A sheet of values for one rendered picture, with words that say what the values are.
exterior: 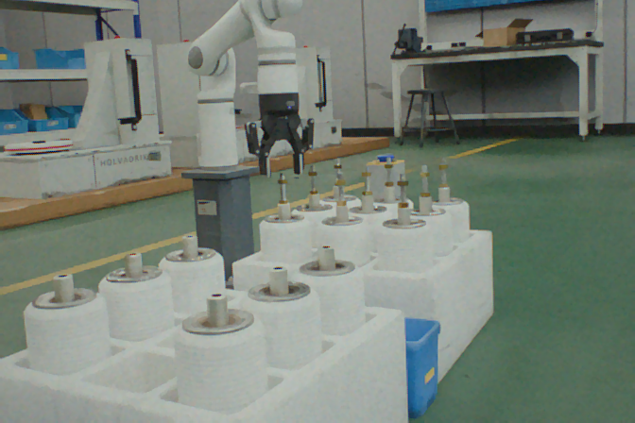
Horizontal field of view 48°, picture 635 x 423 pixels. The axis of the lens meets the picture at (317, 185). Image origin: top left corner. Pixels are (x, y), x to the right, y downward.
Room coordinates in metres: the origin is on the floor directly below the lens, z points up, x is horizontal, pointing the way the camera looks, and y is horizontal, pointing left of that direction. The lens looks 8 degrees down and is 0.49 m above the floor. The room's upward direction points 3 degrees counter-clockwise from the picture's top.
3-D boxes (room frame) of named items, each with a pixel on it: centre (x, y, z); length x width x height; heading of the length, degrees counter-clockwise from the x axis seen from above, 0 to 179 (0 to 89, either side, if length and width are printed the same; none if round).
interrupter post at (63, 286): (0.84, 0.32, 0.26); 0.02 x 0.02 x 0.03
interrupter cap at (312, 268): (0.93, -0.01, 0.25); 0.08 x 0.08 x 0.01
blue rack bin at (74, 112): (6.77, 2.27, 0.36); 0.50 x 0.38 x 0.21; 56
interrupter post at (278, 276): (0.82, 0.05, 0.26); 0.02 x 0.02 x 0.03
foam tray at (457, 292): (1.37, -0.10, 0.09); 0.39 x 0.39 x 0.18; 63
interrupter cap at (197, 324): (0.72, 0.11, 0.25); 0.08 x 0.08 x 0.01
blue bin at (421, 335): (1.10, -0.03, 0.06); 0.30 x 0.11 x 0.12; 62
